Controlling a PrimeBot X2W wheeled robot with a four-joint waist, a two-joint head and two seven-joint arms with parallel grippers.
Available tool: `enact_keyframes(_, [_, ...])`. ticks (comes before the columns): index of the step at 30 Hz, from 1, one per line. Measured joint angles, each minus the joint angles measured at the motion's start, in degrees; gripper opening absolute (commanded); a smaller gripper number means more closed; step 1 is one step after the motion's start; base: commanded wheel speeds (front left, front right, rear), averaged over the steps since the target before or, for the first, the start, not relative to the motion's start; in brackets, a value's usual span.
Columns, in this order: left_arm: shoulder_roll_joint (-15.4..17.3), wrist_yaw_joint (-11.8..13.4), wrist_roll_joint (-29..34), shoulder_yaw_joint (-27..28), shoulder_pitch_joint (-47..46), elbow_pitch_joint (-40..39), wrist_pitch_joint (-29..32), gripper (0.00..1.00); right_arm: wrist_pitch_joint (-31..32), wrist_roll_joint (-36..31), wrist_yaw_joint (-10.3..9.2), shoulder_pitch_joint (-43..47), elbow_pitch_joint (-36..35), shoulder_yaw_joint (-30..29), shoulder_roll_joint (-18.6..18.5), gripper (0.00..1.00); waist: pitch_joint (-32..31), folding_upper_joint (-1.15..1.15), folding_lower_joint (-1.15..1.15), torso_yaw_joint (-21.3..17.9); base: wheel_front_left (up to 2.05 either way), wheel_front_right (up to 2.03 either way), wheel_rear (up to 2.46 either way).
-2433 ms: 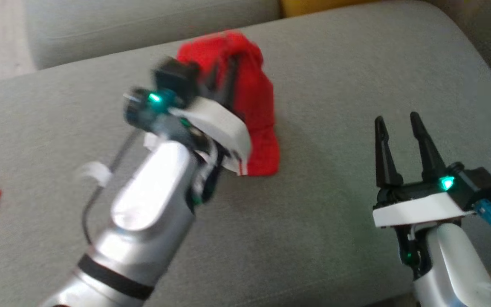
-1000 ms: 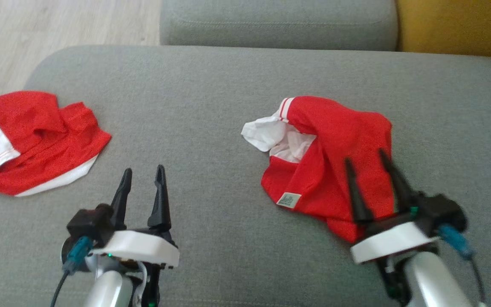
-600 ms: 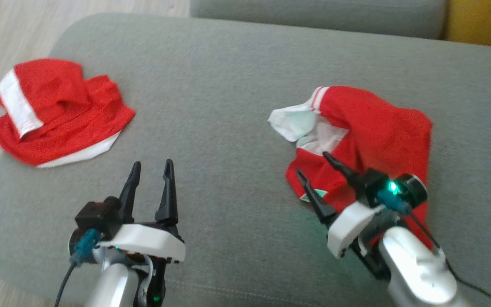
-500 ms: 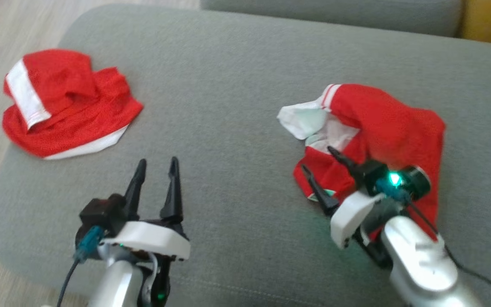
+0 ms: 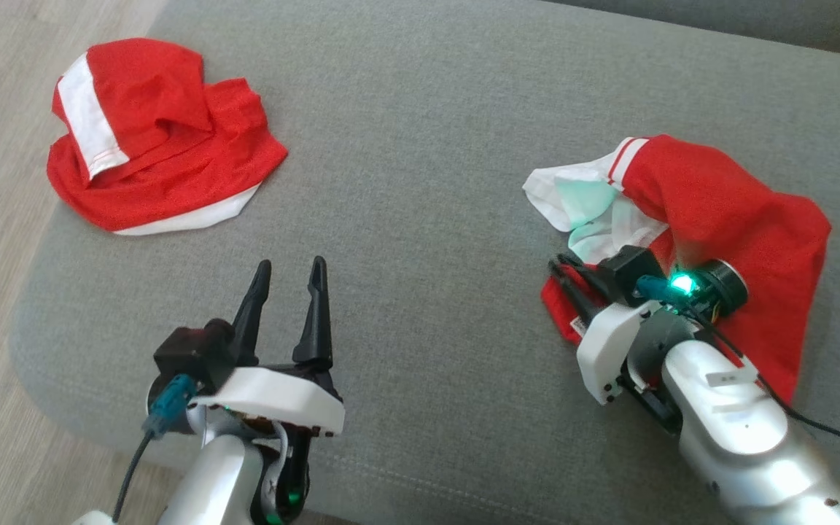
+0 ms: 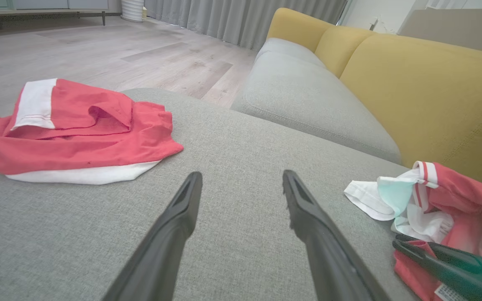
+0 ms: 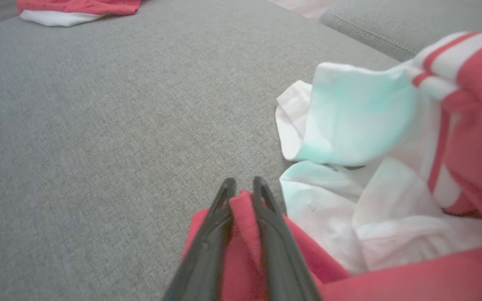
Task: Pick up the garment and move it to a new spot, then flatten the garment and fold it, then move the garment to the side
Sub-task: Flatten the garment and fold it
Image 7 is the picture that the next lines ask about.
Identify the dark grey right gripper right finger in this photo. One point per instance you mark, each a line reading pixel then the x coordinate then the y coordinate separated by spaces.
pixel 278 259

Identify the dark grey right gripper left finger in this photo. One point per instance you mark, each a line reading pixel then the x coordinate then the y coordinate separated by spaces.
pixel 207 251

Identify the red garment with white band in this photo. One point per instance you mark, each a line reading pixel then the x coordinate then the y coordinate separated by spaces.
pixel 78 6

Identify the grey fabric sofa seat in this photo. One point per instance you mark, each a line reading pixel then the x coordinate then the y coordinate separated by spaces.
pixel 98 125

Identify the pale pink cloth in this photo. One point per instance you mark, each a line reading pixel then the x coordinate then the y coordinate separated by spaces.
pixel 308 6

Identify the grey sofa back cushion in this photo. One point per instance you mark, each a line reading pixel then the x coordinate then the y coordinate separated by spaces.
pixel 412 25

